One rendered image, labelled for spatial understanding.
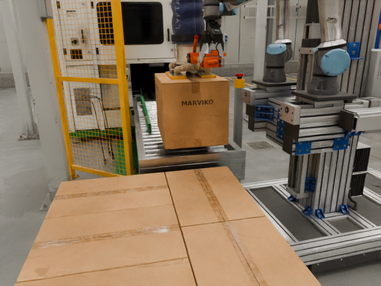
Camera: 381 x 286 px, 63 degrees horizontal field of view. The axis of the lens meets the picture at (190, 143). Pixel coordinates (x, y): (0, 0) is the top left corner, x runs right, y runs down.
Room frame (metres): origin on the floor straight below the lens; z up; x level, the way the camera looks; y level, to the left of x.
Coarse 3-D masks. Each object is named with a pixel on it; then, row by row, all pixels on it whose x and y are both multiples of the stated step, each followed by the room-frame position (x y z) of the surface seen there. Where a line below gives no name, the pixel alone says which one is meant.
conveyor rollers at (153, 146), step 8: (152, 104) 3.81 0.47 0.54; (152, 112) 3.36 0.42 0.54; (144, 120) 2.99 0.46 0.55; (152, 120) 3.00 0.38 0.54; (144, 128) 2.72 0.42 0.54; (152, 128) 2.73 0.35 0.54; (144, 136) 2.46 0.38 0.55; (152, 136) 2.47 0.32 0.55; (160, 136) 2.47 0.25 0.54; (144, 144) 2.27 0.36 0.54; (152, 144) 2.28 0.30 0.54; (160, 144) 2.29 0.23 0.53; (152, 152) 2.10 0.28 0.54; (160, 152) 2.11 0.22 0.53; (168, 152) 2.12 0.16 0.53; (176, 152) 2.06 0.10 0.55; (184, 152) 2.06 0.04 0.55; (192, 152) 2.07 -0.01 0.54; (200, 152) 2.08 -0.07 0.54; (208, 152) 2.08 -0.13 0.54
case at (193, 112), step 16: (160, 80) 1.91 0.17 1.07; (176, 80) 1.89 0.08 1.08; (192, 80) 1.88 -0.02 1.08; (208, 80) 1.86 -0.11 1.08; (224, 80) 1.84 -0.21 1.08; (160, 96) 1.89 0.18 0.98; (176, 96) 1.78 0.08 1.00; (192, 96) 1.80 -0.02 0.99; (208, 96) 1.82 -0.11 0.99; (224, 96) 1.83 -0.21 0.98; (160, 112) 1.95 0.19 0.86; (176, 112) 1.78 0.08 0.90; (192, 112) 1.80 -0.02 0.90; (208, 112) 1.81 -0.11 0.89; (224, 112) 1.83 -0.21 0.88; (160, 128) 2.03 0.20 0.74; (176, 128) 1.78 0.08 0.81; (192, 128) 1.80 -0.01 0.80; (208, 128) 1.81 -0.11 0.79; (224, 128) 1.83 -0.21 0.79; (176, 144) 1.78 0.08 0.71; (192, 144) 1.80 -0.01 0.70; (208, 144) 1.81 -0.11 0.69; (224, 144) 1.83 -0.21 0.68
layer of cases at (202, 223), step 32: (64, 192) 1.49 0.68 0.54; (96, 192) 1.48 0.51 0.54; (128, 192) 1.48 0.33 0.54; (160, 192) 1.47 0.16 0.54; (192, 192) 1.46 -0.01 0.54; (224, 192) 1.46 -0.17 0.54; (64, 224) 1.19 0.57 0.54; (96, 224) 1.18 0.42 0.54; (128, 224) 1.18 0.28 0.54; (160, 224) 1.17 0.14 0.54; (192, 224) 1.17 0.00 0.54; (224, 224) 1.16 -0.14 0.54; (256, 224) 1.16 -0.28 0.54; (32, 256) 0.97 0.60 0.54; (64, 256) 0.97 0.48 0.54; (96, 256) 0.97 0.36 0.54; (128, 256) 0.96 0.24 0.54; (160, 256) 0.96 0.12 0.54; (192, 256) 0.96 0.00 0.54; (224, 256) 0.95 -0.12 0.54; (256, 256) 0.95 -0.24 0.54; (288, 256) 0.95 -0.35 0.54
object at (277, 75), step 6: (270, 66) 2.01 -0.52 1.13; (276, 66) 1.99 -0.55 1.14; (282, 66) 2.00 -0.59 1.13; (270, 72) 2.00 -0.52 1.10; (276, 72) 1.99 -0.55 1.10; (282, 72) 2.00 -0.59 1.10; (264, 78) 2.03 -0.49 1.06; (270, 78) 1.99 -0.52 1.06; (276, 78) 1.98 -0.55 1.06; (282, 78) 1.98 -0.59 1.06
